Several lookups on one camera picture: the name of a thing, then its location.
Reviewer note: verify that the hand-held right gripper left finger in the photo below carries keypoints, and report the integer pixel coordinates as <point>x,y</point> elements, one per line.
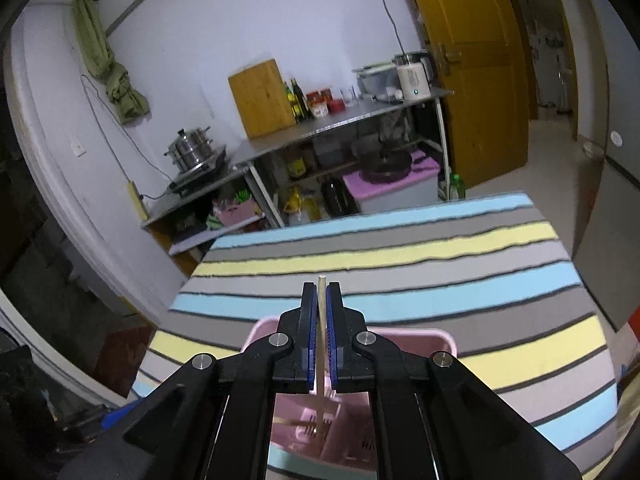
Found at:
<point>311,340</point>

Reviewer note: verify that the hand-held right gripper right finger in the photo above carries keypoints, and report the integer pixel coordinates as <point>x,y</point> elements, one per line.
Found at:
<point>332,340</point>

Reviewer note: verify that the pink utensil holder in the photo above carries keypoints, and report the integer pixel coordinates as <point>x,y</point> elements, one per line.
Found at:
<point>405,342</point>

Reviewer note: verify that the striped tablecloth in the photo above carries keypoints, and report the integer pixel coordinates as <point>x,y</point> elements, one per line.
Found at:
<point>400,260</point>

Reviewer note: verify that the yellow oil bottle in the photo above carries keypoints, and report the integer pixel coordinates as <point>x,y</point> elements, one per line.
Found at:
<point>300,207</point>

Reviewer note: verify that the dark large jug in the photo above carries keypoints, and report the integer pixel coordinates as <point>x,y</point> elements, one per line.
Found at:
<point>340,200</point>

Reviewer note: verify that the pink basket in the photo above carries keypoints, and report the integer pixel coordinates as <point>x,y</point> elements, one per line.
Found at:
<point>235,212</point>

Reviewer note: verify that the pink-lid storage box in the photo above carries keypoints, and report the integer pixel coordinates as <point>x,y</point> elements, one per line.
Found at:
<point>400,192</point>

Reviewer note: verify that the yellow-label sauce bottle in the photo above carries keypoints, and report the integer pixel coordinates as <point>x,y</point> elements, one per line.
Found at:
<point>296,167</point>

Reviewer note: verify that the low steel table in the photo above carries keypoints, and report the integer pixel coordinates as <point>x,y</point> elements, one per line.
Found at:
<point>200,197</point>

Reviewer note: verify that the black wok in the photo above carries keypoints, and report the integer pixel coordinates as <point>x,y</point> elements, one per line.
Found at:
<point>382,162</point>

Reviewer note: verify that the green plastic bottle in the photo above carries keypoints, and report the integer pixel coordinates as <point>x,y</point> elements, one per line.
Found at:
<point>456,190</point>

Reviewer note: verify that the induction cooker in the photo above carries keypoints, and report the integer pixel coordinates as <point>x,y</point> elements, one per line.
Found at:
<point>200,175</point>

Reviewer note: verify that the tall steel shelf table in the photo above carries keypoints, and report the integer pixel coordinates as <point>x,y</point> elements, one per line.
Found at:
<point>320,127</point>

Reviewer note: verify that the beige power strip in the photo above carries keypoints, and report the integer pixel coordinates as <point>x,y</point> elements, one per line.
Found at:
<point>136,200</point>

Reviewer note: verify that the steel steamer pot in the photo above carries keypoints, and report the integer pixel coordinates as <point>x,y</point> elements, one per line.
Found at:
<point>190,150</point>

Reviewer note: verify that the green-label oil bottle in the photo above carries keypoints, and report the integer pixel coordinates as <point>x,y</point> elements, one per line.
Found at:
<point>291,105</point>

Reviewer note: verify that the red-lid jars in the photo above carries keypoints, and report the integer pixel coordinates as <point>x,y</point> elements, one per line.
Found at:
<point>318,102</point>

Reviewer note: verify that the dark glass bottle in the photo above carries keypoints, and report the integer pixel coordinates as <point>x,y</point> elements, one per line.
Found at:
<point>301,102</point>

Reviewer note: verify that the wooden cutting board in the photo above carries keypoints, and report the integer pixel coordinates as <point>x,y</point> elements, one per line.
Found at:
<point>262,100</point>

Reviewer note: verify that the grey lidded container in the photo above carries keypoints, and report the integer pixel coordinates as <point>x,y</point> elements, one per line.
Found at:
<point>377,82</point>

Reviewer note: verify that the yellow wooden door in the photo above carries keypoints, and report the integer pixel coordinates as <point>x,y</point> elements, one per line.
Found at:
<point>475,110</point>

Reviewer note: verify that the white electric kettle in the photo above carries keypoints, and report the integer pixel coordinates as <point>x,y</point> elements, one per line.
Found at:
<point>412,80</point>

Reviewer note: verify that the grey refrigerator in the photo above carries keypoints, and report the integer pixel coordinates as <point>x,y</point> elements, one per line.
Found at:
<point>605,240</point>

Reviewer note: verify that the green hanging cloth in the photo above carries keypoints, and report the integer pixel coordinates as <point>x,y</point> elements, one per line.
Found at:
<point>95,45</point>

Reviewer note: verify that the white wall switch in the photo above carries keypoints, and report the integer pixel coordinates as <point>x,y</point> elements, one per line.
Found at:
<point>78,146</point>

